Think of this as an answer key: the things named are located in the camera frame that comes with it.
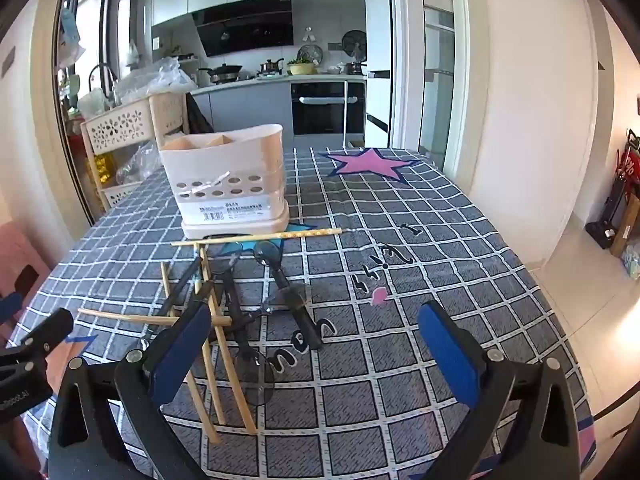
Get white refrigerator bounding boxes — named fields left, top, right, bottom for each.
left=364, top=0, right=393, bottom=148

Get grey checked tablecloth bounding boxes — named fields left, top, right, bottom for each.
left=10, top=146, right=598, bottom=480

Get cardboard box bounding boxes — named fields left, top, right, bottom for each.
left=610, top=204, right=640, bottom=257

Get sliding glass door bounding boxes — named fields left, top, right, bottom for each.
left=392, top=0, right=471, bottom=173

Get clear plastic bag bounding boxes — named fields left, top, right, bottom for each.
left=116, top=142, right=161, bottom=186

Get beige plastic storage trolley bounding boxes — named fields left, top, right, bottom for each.
left=80, top=91, right=188, bottom=211

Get plain bamboo chopstick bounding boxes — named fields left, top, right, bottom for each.
left=159, top=261, right=177, bottom=318
left=77, top=308, right=233, bottom=325
left=200, top=345, right=227, bottom=425
left=198, top=246, right=258, bottom=435

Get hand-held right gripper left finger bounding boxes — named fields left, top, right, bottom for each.
left=49, top=301, right=214, bottom=480

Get black and red upright appliance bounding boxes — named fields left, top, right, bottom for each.
left=585, top=130, right=640, bottom=250

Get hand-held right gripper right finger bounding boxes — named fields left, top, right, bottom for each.
left=417, top=301, right=594, bottom=480

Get beige plastic utensil holder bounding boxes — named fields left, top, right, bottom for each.
left=159, top=124, right=291, bottom=240

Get black wok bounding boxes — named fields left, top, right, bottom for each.
left=198, top=63, right=244, bottom=83

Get crumpled clear plastic bags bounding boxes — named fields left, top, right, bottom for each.
left=115, top=56, right=198, bottom=106

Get black range hood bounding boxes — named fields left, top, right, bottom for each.
left=192, top=0, right=295, bottom=58

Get gold foil package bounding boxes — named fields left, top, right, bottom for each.
left=92, top=152, right=118, bottom=186

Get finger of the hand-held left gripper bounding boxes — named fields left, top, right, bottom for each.
left=0, top=291, right=25, bottom=329
left=0, top=307, right=75, bottom=364

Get black built-in oven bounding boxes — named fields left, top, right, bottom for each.
left=291, top=81, right=366, bottom=136

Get blue and white hanging bag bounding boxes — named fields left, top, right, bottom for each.
left=57, top=7, right=86, bottom=68

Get kitchen faucet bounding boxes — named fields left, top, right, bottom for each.
left=89, top=63, right=118, bottom=96

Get spiral-patterned bamboo chopstick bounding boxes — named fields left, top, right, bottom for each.
left=171, top=228, right=343, bottom=247

